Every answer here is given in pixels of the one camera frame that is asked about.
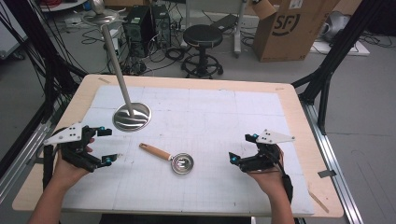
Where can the person's left hand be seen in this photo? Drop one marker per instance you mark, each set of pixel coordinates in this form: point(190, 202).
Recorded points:
point(65, 174)

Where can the brown cardboard box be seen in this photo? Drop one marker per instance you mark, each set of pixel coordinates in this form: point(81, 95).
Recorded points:
point(286, 31)

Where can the grey rounded device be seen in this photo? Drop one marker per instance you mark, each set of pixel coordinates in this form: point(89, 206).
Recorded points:
point(336, 25)

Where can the flat white board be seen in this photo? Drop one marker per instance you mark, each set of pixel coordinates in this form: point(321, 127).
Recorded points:
point(342, 48)

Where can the black metal frame stand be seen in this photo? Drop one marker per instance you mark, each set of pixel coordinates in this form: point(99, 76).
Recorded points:
point(330, 68)
point(46, 62)

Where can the black round stool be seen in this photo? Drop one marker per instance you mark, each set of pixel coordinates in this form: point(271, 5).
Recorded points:
point(202, 37)

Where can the small black computer tower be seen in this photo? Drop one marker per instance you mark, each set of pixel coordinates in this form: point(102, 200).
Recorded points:
point(162, 25)

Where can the silver round lamp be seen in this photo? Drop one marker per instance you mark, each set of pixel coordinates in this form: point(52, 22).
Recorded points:
point(99, 14)

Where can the metal stand with round base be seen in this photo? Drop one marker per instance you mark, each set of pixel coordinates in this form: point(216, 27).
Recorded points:
point(132, 116)

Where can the thin wooden stick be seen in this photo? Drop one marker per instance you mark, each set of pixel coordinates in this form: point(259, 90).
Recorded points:
point(318, 201)

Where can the large black computer tower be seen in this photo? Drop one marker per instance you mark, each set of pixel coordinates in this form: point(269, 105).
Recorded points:
point(138, 31)

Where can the aluminium rail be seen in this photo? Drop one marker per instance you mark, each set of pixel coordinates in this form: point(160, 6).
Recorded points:
point(330, 161)
point(21, 158)

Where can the grey tape strip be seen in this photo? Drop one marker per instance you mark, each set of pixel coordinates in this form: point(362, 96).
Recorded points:
point(327, 173)

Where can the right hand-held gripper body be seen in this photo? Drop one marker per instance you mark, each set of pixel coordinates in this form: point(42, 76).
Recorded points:
point(264, 160)

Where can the person's right hand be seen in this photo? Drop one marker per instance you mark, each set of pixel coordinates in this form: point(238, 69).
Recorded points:
point(269, 180)

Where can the white grid mat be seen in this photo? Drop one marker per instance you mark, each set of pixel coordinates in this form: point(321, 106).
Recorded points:
point(202, 124)

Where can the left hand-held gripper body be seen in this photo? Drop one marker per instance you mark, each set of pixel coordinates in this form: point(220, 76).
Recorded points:
point(73, 133)

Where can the white table leg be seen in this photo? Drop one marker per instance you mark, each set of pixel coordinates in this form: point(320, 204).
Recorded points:
point(240, 28)

